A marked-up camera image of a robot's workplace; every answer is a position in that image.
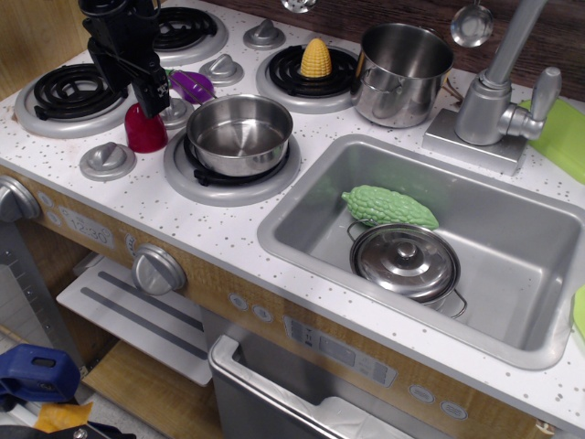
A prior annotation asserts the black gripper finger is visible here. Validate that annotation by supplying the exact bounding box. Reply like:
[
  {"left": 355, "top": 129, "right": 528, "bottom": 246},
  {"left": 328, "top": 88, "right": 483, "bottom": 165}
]
[{"left": 133, "top": 68, "right": 170, "bottom": 119}]

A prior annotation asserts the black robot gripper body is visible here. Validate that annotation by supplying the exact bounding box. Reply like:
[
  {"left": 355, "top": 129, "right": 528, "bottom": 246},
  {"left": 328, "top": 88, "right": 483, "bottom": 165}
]
[{"left": 79, "top": 1, "right": 161, "bottom": 90}]

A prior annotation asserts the grey stove knob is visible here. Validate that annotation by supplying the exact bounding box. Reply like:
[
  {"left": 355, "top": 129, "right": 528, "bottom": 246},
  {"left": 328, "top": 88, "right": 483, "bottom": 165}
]
[
  {"left": 243, "top": 19, "right": 286, "bottom": 50},
  {"left": 159, "top": 97, "right": 194, "bottom": 130},
  {"left": 198, "top": 54, "right": 244, "bottom": 87},
  {"left": 80, "top": 142, "right": 137, "bottom": 181}
]

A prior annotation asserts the red sweet potato toy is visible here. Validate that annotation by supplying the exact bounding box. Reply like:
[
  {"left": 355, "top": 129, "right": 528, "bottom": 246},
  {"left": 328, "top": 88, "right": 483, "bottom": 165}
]
[{"left": 124, "top": 103, "right": 168, "bottom": 154}]

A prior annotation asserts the small steel pan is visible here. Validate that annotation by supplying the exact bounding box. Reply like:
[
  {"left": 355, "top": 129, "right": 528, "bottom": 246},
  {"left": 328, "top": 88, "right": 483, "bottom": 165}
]
[{"left": 186, "top": 94, "right": 293, "bottom": 177}]

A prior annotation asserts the purple eggplant toy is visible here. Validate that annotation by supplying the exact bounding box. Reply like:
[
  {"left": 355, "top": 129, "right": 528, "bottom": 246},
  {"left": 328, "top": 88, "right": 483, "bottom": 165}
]
[{"left": 166, "top": 70, "right": 216, "bottom": 105}]

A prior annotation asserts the back left black burner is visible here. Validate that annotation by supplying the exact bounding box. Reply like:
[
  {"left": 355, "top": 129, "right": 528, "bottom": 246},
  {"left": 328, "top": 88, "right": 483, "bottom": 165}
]
[{"left": 154, "top": 6, "right": 229, "bottom": 68}]

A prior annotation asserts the black burner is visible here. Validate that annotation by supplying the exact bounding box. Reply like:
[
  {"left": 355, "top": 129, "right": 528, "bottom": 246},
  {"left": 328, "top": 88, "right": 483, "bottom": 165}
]
[
  {"left": 15, "top": 64, "right": 137, "bottom": 139},
  {"left": 164, "top": 130, "right": 301, "bottom": 207},
  {"left": 154, "top": 6, "right": 229, "bottom": 68},
  {"left": 256, "top": 46, "right": 357, "bottom": 114}
]

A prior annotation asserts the front left black burner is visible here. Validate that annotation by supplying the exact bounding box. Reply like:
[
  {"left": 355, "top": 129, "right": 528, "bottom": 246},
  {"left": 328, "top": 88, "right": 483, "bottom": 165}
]
[{"left": 15, "top": 64, "right": 137, "bottom": 139}]

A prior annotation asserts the front right black burner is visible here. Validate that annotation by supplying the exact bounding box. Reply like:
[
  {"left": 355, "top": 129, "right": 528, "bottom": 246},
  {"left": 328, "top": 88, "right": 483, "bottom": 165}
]
[{"left": 164, "top": 130, "right": 301, "bottom": 207}]

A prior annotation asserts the back right black burner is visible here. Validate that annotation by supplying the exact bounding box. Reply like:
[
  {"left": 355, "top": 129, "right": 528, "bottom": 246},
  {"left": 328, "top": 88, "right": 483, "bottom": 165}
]
[{"left": 256, "top": 46, "right": 357, "bottom": 114}]

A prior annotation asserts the yellow corn toy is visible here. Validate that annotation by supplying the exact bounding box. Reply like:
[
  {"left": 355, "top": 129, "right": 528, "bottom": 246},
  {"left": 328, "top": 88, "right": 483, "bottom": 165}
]
[{"left": 301, "top": 38, "right": 333, "bottom": 79}]

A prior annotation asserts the hanging steel utensil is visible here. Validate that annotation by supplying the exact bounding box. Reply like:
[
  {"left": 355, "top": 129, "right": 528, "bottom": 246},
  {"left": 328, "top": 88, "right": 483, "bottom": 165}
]
[{"left": 281, "top": 0, "right": 317, "bottom": 14}]

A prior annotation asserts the grey oven knob left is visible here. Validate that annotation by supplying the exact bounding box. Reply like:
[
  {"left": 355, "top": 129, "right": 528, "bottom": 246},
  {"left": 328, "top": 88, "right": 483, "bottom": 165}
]
[{"left": 1, "top": 176, "right": 41, "bottom": 223}]

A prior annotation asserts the grey oven knob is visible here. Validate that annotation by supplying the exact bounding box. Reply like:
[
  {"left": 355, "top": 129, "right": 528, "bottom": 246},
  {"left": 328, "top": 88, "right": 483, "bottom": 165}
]
[
  {"left": 1, "top": 176, "right": 41, "bottom": 223},
  {"left": 132, "top": 243, "right": 186, "bottom": 296}
]

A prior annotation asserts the grey oven knob centre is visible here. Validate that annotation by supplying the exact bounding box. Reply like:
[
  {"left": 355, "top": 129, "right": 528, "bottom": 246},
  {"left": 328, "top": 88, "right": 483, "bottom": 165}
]
[{"left": 132, "top": 243, "right": 186, "bottom": 296}]

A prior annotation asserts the white oven shelf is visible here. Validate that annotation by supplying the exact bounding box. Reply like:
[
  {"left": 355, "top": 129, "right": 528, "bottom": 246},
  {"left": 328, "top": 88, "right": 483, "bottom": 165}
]
[{"left": 57, "top": 256, "right": 211, "bottom": 387}]

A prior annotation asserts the large steel pot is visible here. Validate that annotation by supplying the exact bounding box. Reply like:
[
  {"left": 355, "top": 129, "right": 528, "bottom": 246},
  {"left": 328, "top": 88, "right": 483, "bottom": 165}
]
[{"left": 350, "top": 23, "right": 454, "bottom": 128}]

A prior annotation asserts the grey oven door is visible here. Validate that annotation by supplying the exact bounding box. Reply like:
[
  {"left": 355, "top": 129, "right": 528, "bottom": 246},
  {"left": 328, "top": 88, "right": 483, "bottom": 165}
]
[{"left": 1, "top": 222, "right": 84, "bottom": 369}]

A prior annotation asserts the green bitter gourd toy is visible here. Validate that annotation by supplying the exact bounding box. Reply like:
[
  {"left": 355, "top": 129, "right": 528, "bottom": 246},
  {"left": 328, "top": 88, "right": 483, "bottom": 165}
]
[{"left": 341, "top": 185, "right": 439, "bottom": 230}]

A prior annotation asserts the blue clamp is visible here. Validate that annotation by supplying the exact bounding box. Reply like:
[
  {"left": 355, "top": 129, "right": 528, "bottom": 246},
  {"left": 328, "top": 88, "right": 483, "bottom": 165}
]
[{"left": 1, "top": 344, "right": 81, "bottom": 412}]

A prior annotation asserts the small lidded steel pot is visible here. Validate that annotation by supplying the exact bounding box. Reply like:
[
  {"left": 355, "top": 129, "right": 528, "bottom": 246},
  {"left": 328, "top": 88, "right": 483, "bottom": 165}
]
[{"left": 346, "top": 219, "right": 468, "bottom": 319}]

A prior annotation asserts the grey dishwasher door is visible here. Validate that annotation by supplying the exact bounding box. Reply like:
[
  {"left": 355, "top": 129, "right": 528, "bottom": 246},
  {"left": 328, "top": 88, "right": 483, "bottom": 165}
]
[{"left": 208, "top": 335, "right": 445, "bottom": 438}]

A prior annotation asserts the hanging steel ladle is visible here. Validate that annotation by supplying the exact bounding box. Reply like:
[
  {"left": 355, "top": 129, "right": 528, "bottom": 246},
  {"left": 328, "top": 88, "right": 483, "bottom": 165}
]
[{"left": 450, "top": 1, "right": 494, "bottom": 48}]

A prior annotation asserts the silver toy faucet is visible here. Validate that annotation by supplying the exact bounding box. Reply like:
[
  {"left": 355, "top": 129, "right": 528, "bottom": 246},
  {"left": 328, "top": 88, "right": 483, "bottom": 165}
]
[{"left": 422, "top": 1, "right": 562, "bottom": 176}]

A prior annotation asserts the grey toy sink basin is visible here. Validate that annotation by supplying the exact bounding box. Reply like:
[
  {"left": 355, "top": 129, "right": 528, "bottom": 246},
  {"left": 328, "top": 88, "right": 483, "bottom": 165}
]
[{"left": 258, "top": 134, "right": 584, "bottom": 369}]

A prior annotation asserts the green cutting board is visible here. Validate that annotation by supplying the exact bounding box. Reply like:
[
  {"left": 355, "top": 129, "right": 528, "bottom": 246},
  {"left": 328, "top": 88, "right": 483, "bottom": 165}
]
[{"left": 528, "top": 100, "right": 584, "bottom": 184}]

